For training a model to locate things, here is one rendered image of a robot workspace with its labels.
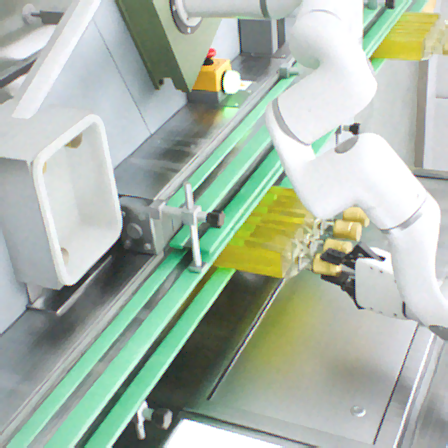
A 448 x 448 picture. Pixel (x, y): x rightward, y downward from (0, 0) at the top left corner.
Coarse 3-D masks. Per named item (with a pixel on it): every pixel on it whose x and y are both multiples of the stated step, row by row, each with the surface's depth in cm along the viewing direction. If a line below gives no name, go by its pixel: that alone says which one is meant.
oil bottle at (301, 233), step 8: (248, 216) 153; (256, 216) 153; (248, 224) 151; (256, 224) 151; (264, 224) 150; (272, 224) 150; (280, 224) 150; (288, 224) 150; (296, 224) 149; (264, 232) 148; (272, 232) 148; (280, 232) 148; (288, 232) 147; (296, 232) 147; (304, 232) 147; (312, 232) 148; (296, 240) 146; (304, 240) 146; (304, 248) 146
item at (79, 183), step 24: (96, 120) 123; (48, 144) 115; (96, 144) 127; (48, 168) 126; (72, 168) 131; (96, 168) 129; (48, 192) 127; (72, 192) 133; (96, 192) 132; (48, 216) 116; (72, 216) 134; (96, 216) 135; (120, 216) 134; (72, 240) 132; (96, 240) 132; (72, 264) 127
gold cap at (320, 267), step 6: (318, 258) 141; (312, 264) 141; (318, 264) 140; (324, 264) 140; (330, 264) 140; (312, 270) 141; (318, 270) 141; (324, 270) 140; (330, 270) 140; (336, 270) 139; (336, 276) 140
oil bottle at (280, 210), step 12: (264, 204) 155; (276, 204) 155; (288, 204) 155; (300, 204) 154; (264, 216) 153; (276, 216) 152; (288, 216) 151; (300, 216) 151; (312, 216) 151; (312, 228) 150
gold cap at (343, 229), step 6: (336, 222) 150; (342, 222) 150; (348, 222) 150; (354, 222) 149; (336, 228) 149; (342, 228) 149; (348, 228) 149; (354, 228) 148; (360, 228) 150; (336, 234) 150; (342, 234) 149; (348, 234) 149; (354, 234) 148; (360, 234) 151
